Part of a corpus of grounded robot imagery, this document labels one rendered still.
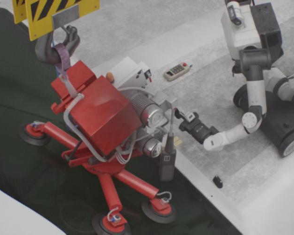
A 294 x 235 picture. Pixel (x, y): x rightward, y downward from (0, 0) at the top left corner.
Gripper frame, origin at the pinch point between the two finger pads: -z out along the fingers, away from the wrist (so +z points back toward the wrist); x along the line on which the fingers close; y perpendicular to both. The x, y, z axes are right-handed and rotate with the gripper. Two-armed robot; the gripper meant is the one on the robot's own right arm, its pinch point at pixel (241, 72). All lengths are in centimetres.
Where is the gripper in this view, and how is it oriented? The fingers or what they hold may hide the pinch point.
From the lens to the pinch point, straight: 319.0
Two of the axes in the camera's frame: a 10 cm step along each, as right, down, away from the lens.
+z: -1.3, -4.8, -8.7
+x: -9.9, 1.3, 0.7
